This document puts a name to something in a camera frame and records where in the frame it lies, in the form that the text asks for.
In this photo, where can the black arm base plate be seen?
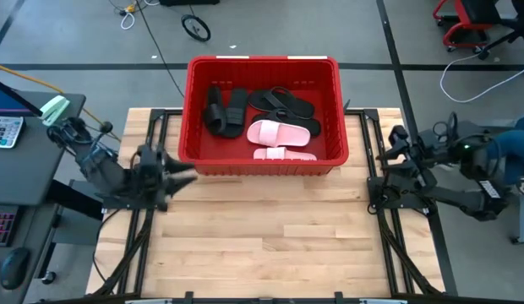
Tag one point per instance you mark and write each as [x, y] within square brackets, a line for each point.
[118, 203]
[397, 203]

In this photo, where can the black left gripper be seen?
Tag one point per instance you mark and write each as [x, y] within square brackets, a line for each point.
[152, 173]

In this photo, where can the black caster wheel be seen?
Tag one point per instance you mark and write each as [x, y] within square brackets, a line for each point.
[48, 277]

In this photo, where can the yellow plug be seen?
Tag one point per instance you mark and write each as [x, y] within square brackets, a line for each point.
[130, 7]

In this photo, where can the black desk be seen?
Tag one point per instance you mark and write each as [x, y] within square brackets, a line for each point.
[17, 177]

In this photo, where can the black slide sandal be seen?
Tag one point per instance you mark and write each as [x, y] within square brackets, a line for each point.
[213, 116]
[236, 110]

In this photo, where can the red cart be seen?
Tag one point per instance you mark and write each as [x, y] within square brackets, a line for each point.
[462, 12]

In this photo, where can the black computer mouse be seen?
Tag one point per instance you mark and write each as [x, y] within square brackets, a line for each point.
[14, 268]

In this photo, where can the pink slide sandal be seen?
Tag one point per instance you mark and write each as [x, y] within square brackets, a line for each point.
[279, 133]
[287, 154]

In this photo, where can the computer monitor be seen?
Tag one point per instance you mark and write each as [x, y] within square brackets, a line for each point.
[4, 101]

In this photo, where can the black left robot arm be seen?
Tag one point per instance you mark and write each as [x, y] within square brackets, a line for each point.
[101, 169]

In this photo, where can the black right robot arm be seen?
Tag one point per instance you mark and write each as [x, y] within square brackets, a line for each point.
[456, 198]

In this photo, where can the person's leg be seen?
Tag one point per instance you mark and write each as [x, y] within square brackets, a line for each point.
[515, 148]

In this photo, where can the red plastic bin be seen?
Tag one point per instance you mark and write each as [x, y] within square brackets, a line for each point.
[194, 148]

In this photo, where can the black office chair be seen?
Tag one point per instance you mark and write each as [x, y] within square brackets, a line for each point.
[505, 40]

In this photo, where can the backlit keyboard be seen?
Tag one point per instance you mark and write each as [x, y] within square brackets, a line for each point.
[2, 224]

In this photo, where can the mint green stapler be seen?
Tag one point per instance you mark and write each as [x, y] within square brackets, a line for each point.
[54, 110]

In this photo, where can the black desk base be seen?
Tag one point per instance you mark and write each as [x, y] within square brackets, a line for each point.
[72, 198]

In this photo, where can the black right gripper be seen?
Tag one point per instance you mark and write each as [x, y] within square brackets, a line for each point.
[420, 148]

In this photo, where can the grey calculator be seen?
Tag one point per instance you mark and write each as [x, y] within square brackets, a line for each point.
[6, 131]

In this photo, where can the grey office chair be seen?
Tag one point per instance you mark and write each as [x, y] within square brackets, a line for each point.
[523, 219]

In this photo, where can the black flip-flop sandal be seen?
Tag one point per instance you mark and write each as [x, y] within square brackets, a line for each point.
[296, 107]
[314, 126]

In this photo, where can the black box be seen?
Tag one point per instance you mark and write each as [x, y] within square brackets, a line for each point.
[188, 2]

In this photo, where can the black aluminium table frame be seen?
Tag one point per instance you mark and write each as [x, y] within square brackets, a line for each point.
[388, 270]

